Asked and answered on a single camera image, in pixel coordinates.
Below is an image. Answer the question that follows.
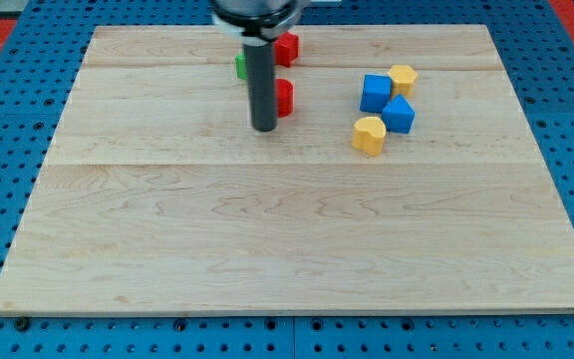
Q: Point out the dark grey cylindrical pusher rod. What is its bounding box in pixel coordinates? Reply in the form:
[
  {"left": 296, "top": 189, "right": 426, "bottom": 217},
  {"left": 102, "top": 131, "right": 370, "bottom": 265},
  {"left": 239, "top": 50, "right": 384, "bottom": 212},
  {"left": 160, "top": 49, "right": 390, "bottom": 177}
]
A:
[{"left": 243, "top": 40, "right": 277, "bottom": 132}]

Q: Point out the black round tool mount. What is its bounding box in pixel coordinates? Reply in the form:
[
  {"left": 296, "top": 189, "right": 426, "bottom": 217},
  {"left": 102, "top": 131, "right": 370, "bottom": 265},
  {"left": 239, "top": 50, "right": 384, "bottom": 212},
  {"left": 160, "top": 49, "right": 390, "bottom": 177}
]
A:
[{"left": 209, "top": 0, "right": 310, "bottom": 42}]

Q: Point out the green block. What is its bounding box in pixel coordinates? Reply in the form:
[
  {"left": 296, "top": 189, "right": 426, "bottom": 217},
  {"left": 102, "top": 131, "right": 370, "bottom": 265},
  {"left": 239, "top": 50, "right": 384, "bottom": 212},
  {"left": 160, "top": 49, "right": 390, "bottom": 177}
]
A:
[{"left": 235, "top": 53, "right": 247, "bottom": 80}]

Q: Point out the red star block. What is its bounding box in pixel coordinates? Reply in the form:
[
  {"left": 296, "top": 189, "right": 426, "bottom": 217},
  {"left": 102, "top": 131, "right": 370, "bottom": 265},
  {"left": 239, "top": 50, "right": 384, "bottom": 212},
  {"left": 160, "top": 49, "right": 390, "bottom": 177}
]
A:
[{"left": 274, "top": 32, "right": 300, "bottom": 68}]

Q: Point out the red cylinder block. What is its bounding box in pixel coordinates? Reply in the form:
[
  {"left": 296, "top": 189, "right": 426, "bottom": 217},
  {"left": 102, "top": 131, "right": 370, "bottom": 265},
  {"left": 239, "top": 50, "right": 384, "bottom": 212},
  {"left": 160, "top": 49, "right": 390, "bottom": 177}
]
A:
[{"left": 276, "top": 78, "right": 294, "bottom": 118}]

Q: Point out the blue cube block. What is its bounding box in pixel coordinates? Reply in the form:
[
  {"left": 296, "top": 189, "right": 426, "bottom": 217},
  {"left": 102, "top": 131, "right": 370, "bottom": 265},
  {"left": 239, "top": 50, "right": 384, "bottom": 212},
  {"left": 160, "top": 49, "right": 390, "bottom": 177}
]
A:
[{"left": 359, "top": 74, "right": 392, "bottom": 113}]

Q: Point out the yellow heart block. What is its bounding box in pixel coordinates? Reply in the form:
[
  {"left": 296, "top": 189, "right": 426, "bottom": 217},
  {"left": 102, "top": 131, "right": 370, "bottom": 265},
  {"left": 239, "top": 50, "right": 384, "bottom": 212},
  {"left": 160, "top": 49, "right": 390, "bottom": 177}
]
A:
[{"left": 351, "top": 117, "right": 387, "bottom": 156}]

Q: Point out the yellow hexagon block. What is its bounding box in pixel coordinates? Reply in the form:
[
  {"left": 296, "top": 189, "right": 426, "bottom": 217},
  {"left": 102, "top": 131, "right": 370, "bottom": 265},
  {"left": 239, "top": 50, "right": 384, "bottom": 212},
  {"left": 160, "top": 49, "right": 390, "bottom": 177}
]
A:
[{"left": 388, "top": 65, "right": 419, "bottom": 98}]

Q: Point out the light wooden board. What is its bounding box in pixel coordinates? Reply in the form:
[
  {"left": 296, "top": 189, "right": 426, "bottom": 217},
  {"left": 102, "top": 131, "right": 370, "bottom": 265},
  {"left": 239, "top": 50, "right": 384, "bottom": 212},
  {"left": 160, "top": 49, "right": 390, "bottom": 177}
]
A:
[{"left": 0, "top": 25, "right": 574, "bottom": 317}]

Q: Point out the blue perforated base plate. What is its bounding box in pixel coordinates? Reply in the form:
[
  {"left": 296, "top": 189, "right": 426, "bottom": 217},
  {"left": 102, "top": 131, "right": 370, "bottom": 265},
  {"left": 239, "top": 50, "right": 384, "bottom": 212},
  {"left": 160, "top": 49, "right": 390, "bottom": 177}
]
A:
[{"left": 0, "top": 0, "right": 574, "bottom": 358}]

